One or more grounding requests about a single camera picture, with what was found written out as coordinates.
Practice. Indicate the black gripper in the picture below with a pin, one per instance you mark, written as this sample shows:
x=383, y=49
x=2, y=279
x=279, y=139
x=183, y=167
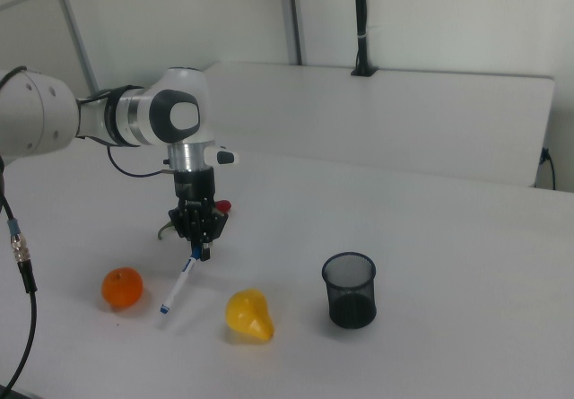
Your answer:
x=197, y=215

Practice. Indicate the white marker pen blue cap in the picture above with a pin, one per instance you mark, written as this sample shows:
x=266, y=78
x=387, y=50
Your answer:
x=178, y=284

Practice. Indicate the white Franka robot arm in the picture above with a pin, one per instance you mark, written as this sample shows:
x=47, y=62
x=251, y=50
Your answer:
x=179, y=89

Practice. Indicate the black mesh pen cup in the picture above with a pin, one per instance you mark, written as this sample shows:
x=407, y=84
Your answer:
x=352, y=300

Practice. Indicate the yellow pear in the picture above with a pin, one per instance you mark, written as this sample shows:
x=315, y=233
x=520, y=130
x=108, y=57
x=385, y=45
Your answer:
x=246, y=311

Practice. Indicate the orange fruit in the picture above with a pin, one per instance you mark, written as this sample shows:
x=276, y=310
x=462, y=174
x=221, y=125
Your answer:
x=122, y=287

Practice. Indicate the black pole with clamp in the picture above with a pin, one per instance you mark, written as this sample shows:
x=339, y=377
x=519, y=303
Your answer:
x=362, y=22

